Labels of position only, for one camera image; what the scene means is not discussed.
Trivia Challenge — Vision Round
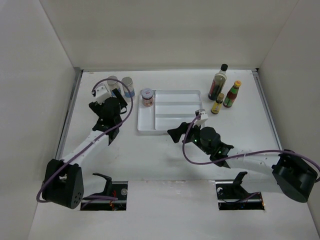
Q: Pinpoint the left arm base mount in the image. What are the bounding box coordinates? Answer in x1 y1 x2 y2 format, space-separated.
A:
80 173 129 212

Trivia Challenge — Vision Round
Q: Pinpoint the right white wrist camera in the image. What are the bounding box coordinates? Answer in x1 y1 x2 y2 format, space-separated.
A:
194 109 209 126

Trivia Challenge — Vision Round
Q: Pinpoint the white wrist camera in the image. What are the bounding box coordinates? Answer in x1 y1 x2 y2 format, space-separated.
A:
91 83 112 105
194 109 209 126

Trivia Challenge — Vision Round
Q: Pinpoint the white divided organizer tray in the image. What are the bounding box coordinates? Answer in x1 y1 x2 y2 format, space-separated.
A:
137 90 203 136

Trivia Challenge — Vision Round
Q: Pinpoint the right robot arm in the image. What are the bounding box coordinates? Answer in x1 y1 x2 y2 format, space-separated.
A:
167 122 320 203

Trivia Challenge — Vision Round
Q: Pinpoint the small yellow label bottle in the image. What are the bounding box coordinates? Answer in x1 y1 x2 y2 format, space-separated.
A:
210 93 225 114

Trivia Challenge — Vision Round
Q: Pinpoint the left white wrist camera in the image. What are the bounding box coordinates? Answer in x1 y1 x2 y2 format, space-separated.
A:
91 83 112 105

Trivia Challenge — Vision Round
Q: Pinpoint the blue label jar far left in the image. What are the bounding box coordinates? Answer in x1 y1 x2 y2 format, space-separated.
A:
107 75 122 97

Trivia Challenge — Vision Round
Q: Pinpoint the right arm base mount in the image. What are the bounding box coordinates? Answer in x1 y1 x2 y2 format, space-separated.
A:
215 181 265 211

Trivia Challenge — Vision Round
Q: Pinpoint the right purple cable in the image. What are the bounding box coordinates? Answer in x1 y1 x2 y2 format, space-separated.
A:
181 114 320 182

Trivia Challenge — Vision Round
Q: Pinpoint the orange spice jar white lid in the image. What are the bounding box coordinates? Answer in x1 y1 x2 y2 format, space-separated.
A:
141 88 154 107

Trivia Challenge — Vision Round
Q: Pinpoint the red sauce bottle yellow cap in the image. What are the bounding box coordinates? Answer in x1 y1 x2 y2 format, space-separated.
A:
223 80 242 108

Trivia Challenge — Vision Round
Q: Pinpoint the blue label jar silver lid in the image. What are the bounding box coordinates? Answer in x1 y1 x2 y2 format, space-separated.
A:
121 76 135 98

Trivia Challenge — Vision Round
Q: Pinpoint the dark soy sauce bottle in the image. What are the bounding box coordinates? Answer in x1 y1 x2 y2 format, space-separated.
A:
208 63 229 101

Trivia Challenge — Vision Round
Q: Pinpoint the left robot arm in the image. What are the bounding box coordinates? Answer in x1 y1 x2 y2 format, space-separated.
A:
37 85 128 209

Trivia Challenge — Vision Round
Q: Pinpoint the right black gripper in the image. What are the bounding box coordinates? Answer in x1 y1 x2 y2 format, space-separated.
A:
167 119 212 155

